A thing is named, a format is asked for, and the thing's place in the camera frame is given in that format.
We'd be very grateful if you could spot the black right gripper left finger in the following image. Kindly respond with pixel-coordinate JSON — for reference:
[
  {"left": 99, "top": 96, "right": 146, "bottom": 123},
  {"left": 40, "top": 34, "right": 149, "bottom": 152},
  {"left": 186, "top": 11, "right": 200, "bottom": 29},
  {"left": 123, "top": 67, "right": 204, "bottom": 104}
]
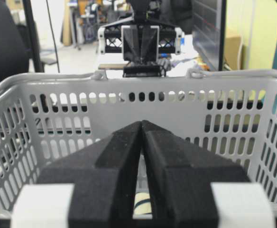
[{"left": 11, "top": 122, "right": 141, "bottom": 228}]

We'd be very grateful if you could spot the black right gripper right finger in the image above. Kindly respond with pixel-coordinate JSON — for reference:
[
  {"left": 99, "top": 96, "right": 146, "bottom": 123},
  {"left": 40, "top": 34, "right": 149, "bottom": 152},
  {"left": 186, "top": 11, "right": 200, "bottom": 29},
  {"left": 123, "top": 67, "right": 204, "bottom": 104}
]
[{"left": 140, "top": 120, "right": 276, "bottom": 228}]

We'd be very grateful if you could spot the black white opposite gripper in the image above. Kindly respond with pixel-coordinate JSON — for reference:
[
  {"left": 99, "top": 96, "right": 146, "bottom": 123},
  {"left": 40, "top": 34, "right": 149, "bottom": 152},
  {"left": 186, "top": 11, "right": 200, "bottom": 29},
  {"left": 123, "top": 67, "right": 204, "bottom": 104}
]
[{"left": 98, "top": 19, "right": 183, "bottom": 77}]

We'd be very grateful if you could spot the cream cloth in basket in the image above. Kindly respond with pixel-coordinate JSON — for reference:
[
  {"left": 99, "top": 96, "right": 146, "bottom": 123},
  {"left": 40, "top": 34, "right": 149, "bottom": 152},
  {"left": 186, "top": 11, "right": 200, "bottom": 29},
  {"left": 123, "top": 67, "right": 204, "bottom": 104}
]
[{"left": 134, "top": 192, "right": 152, "bottom": 215}]

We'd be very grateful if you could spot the grey plastic shopping basket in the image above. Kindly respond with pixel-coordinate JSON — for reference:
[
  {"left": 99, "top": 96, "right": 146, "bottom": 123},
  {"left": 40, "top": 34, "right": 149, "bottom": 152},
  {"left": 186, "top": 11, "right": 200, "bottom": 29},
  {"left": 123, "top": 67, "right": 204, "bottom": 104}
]
[{"left": 0, "top": 70, "right": 277, "bottom": 228}]

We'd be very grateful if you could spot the black monitor screen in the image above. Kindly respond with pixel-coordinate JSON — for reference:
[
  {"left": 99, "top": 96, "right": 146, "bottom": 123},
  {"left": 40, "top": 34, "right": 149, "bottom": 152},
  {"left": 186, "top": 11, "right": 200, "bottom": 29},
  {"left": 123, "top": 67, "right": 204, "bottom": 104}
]
[{"left": 192, "top": 0, "right": 227, "bottom": 71}]

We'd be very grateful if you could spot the cardboard box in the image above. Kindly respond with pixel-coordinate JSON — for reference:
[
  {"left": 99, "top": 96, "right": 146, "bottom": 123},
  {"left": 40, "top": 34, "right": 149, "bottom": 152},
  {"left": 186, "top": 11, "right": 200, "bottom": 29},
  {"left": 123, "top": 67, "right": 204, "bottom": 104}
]
[{"left": 224, "top": 33, "right": 243, "bottom": 70}]

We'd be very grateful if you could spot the black vertical pole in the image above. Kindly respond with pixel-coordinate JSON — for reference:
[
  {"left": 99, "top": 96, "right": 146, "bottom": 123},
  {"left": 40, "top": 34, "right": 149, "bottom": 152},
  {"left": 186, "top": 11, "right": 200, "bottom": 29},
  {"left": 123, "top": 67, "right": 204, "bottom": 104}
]
[{"left": 23, "top": 0, "right": 44, "bottom": 73}]

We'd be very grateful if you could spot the black office chair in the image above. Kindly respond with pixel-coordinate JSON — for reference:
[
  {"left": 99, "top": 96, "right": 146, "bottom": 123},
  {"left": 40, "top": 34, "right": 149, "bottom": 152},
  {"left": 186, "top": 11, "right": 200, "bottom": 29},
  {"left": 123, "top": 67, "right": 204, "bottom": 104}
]
[{"left": 0, "top": 1, "right": 29, "bottom": 82}]

